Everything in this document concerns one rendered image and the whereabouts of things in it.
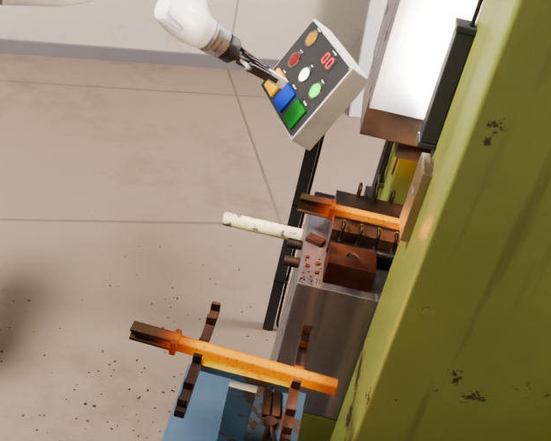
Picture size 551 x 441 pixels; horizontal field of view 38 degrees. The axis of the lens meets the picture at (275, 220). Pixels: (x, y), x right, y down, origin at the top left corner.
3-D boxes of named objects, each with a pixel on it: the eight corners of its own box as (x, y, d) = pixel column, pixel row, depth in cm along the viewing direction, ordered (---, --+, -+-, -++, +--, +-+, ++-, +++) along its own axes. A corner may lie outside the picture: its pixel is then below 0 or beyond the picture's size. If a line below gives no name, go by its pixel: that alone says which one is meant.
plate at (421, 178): (399, 241, 169) (422, 174, 159) (399, 216, 176) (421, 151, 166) (408, 242, 169) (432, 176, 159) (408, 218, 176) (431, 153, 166)
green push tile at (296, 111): (289, 129, 240) (305, 110, 238) (281, 116, 246) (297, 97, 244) (293, 132, 241) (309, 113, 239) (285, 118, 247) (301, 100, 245)
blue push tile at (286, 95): (279, 112, 248) (294, 93, 245) (272, 100, 254) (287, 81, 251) (283, 114, 249) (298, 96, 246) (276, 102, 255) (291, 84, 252)
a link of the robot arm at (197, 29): (219, 35, 211) (218, 3, 219) (172, 4, 202) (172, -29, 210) (194, 59, 217) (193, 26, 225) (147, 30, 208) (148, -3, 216)
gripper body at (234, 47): (211, 48, 225) (235, 64, 231) (218, 62, 219) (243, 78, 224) (226, 27, 223) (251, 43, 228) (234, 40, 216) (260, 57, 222)
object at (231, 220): (220, 229, 259) (222, 216, 256) (223, 220, 263) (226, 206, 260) (353, 259, 259) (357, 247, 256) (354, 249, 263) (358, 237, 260)
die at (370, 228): (325, 252, 206) (332, 226, 201) (331, 208, 222) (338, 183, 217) (484, 289, 206) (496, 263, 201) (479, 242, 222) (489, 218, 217)
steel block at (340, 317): (265, 403, 220) (296, 283, 194) (282, 311, 251) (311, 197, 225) (463, 449, 220) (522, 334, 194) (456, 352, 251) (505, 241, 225)
